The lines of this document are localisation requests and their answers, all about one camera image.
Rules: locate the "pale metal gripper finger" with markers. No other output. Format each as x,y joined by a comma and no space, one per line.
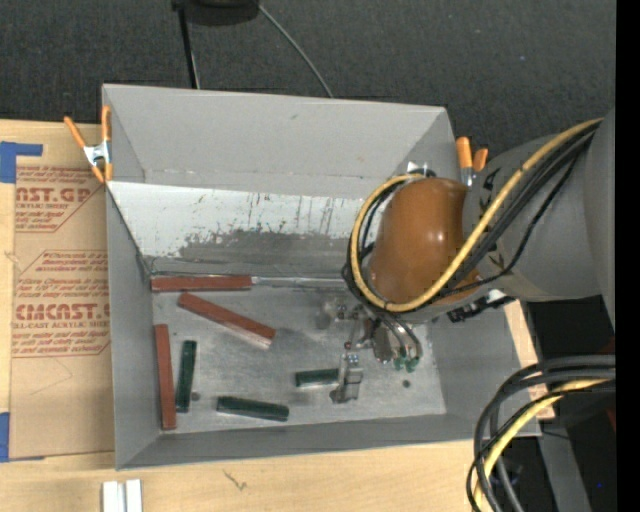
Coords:
345,385
356,382

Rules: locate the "dark green flat block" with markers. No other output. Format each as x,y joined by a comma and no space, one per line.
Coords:
186,375
316,377
252,408

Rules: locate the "red-brown flat block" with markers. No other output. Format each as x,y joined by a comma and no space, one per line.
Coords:
165,380
225,316
200,283

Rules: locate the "grey metal bin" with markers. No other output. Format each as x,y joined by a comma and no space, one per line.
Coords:
280,145

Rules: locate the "brown cardboard board, red print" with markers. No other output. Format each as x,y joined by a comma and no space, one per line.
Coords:
60,390

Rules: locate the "black cylinder on white bracket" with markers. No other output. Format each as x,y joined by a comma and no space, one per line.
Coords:
467,311

